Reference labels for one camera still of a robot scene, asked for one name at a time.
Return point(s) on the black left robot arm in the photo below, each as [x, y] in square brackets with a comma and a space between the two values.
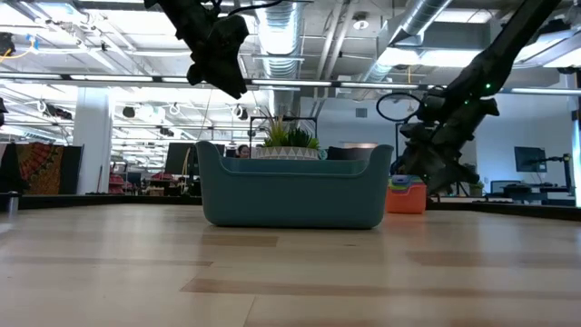
[177, 11]

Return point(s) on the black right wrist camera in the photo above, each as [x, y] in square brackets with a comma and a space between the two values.
[433, 106]

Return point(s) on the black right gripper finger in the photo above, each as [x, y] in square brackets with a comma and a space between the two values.
[449, 172]
[415, 156]

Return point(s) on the black table frame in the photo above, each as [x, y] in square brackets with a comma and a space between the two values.
[136, 199]

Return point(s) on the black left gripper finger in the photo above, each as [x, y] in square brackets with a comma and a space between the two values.
[229, 82]
[196, 76]

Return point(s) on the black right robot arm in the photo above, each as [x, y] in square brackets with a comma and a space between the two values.
[504, 50]

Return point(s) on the grey metal cylinder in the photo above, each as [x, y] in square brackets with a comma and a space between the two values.
[12, 204]

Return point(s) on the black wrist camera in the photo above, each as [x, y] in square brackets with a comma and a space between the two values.
[433, 106]
[231, 32]

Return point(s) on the black wall monitor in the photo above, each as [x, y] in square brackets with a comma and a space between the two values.
[530, 159]

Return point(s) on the black overhead light bar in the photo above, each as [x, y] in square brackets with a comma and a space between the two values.
[336, 84]

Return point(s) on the person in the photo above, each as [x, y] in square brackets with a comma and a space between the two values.
[243, 151]

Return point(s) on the colourful patterned tapestry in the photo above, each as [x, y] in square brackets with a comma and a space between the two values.
[41, 163]

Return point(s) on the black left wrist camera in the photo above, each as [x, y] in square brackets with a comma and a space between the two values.
[231, 32]

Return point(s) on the black desk monitor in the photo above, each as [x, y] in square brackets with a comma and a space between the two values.
[177, 159]

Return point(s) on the orange measuring cup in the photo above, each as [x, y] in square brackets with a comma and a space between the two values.
[406, 202]

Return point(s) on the succulent in white patterned pot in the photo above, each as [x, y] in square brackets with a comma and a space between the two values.
[286, 152]

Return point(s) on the yellow measuring cup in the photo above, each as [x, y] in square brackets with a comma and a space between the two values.
[405, 186]

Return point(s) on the teal plastic basket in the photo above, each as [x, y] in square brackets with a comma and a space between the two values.
[290, 195]

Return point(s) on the green measuring cup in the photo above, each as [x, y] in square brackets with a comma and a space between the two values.
[406, 182]

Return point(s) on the white column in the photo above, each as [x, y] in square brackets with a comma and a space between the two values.
[93, 145]

